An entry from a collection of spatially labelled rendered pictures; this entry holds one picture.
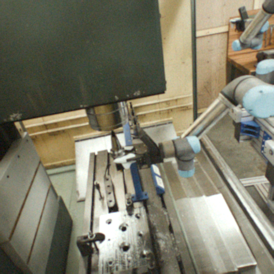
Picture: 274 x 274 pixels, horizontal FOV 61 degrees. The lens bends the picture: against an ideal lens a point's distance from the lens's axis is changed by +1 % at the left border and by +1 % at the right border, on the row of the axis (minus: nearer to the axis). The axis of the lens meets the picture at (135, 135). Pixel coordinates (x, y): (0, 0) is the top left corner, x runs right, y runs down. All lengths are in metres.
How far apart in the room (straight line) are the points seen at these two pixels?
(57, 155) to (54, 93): 1.57
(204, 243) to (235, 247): 0.16
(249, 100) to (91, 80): 0.57
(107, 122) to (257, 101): 0.54
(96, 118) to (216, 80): 3.24
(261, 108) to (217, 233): 0.76
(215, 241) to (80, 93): 1.06
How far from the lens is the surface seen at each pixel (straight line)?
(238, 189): 1.58
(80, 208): 1.85
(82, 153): 2.06
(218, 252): 1.40
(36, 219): 1.21
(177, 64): 1.93
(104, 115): 0.80
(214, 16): 3.68
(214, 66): 3.83
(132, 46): 0.68
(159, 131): 2.06
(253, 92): 0.95
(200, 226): 1.44
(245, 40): 1.85
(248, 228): 1.56
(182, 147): 0.97
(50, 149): 2.23
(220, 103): 1.08
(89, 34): 0.68
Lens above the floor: 1.91
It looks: 32 degrees down
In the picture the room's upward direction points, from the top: 11 degrees counter-clockwise
